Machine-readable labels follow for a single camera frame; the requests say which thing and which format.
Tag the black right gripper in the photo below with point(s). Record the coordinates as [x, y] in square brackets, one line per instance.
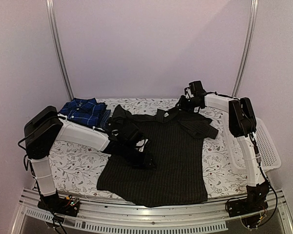
[181, 105]

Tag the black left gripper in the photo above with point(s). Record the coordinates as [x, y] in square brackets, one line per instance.
[145, 162]

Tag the black pinstriped long sleeve shirt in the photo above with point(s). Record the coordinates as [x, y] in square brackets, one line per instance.
[169, 171]

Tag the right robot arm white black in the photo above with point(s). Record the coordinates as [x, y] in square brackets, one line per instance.
[242, 126]

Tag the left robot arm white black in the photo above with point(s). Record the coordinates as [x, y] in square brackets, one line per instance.
[46, 127]

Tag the blue plaid folded shirt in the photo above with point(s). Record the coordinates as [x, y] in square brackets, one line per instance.
[86, 112]

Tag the floral white tablecloth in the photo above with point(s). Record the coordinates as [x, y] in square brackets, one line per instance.
[76, 168]

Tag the white plastic laundry basket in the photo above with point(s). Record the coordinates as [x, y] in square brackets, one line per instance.
[270, 157]

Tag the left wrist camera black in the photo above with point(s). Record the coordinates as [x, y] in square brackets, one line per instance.
[129, 134]

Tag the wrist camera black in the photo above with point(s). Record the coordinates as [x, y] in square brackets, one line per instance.
[194, 89]
[129, 134]

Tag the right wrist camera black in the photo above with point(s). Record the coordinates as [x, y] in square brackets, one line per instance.
[194, 89]

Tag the aluminium front rail frame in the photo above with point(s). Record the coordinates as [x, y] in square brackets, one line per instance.
[102, 215]

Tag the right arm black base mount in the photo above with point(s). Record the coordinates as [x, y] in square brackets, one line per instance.
[254, 202]

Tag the right aluminium frame post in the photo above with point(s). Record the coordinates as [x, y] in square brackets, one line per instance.
[246, 48]

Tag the aluminium frame post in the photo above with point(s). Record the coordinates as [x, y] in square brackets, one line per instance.
[58, 49]
[246, 48]

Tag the left aluminium frame post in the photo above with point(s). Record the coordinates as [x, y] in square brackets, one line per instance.
[58, 49]

